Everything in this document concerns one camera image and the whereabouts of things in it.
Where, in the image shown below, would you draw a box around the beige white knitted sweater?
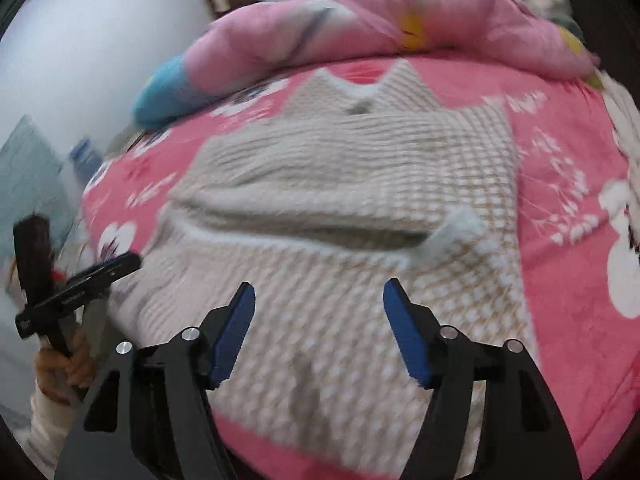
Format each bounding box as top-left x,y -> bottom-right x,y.
107,60 -> 538,478

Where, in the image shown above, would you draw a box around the person's left hand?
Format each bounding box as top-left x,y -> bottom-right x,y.
35,330 -> 98,403

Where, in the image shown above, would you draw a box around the plastic water bottle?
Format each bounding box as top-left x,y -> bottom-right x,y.
70,137 -> 103,186

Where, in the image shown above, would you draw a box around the person's left forearm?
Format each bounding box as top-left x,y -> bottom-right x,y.
25,390 -> 81,466

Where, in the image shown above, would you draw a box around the black headboard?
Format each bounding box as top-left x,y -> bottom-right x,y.
550,0 -> 640,86

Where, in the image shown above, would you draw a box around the pink printed quilt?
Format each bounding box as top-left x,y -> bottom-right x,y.
132,0 -> 601,128

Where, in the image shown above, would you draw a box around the white fluffy blanket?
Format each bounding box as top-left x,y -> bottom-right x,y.
597,72 -> 640,176

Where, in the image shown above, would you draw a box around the pink floral bed sheet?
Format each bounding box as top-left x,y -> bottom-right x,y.
80,55 -> 640,480

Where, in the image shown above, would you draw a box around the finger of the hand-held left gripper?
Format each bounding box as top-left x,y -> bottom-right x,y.
15,277 -> 111,338
67,252 -> 143,293

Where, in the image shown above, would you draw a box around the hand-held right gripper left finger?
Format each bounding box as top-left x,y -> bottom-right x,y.
54,282 -> 256,480

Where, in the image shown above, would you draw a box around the light teal cushion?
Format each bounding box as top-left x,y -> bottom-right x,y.
0,115 -> 76,261

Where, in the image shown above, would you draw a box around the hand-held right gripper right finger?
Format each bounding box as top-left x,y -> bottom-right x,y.
383,278 -> 581,480

